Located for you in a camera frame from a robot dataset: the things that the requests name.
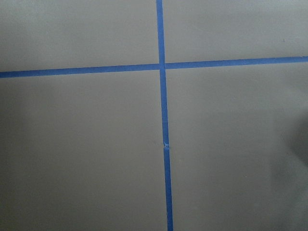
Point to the blue tape line crosswise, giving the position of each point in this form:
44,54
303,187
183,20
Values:
150,67

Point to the blue tape line lengthwise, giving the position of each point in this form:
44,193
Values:
164,113

